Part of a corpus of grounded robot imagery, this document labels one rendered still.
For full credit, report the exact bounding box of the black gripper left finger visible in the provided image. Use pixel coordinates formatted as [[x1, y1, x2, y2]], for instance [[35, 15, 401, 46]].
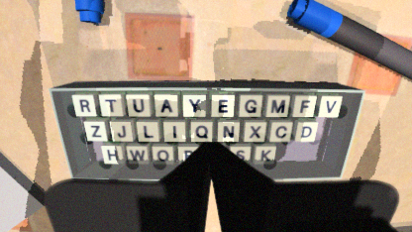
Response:
[[44, 142, 212, 232]]

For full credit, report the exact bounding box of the grey keyboard with white letter keys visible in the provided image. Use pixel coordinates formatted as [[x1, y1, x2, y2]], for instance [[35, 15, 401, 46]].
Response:
[[48, 80, 366, 181]]

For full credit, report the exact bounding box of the black stylus with blue tip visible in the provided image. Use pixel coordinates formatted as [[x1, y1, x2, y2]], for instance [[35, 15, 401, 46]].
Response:
[[287, 0, 412, 80], [75, 0, 104, 24]]

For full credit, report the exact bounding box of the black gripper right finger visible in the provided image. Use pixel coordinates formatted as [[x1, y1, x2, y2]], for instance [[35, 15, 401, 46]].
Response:
[[212, 142, 400, 232]]

